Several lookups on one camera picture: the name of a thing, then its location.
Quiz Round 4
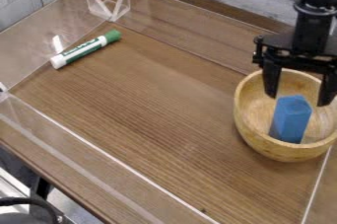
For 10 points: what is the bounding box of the brown wooden bowl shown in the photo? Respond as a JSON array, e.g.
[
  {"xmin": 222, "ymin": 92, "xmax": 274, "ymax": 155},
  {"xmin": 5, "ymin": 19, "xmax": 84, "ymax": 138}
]
[{"xmin": 235, "ymin": 70, "xmax": 337, "ymax": 162}]

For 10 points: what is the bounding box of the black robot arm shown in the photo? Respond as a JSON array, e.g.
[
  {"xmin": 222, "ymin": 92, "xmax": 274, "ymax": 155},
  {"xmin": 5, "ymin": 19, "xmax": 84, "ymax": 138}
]
[{"xmin": 254, "ymin": 0, "xmax": 337, "ymax": 107}]

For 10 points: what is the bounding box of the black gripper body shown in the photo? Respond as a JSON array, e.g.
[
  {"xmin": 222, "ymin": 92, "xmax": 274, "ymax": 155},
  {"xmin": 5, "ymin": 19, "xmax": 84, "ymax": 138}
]
[{"xmin": 254, "ymin": 33, "xmax": 337, "ymax": 74}]

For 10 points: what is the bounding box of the clear acrylic tray wall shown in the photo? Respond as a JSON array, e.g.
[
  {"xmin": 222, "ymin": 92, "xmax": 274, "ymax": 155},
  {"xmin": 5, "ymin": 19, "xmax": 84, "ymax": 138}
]
[{"xmin": 0, "ymin": 0, "xmax": 337, "ymax": 224}]

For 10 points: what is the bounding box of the green white marker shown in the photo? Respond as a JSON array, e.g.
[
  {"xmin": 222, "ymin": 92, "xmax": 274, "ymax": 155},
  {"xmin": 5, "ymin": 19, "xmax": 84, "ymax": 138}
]
[{"xmin": 51, "ymin": 30, "xmax": 122, "ymax": 69}]

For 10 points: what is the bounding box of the black cable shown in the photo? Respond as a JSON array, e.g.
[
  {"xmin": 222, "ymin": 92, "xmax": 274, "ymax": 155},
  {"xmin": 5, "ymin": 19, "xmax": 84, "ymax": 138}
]
[{"xmin": 0, "ymin": 196, "xmax": 59, "ymax": 224}]

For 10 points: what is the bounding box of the blue block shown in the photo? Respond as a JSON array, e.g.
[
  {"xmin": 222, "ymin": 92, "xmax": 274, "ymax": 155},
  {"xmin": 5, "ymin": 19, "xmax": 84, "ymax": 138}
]
[{"xmin": 270, "ymin": 95, "xmax": 312, "ymax": 144}]

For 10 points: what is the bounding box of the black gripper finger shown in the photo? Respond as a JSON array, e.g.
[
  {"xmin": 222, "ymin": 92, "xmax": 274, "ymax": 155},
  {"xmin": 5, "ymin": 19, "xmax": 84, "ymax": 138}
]
[
  {"xmin": 318, "ymin": 71, "xmax": 337, "ymax": 107},
  {"xmin": 263, "ymin": 59, "xmax": 282, "ymax": 98}
]

